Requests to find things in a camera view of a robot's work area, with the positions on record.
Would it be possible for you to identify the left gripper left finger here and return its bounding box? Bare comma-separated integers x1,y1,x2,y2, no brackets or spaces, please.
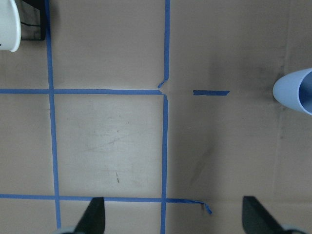
73,197,105,234

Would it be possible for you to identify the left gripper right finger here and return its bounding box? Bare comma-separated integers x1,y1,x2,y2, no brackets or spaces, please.
242,196,288,234

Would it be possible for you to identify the light blue cup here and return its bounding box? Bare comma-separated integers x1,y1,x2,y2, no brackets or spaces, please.
273,68,312,115

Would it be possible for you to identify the white mug on rack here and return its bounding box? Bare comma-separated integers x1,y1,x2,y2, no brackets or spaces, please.
0,0,21,52

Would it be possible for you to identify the black wire rack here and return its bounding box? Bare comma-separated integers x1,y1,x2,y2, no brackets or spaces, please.
16,0,48,41

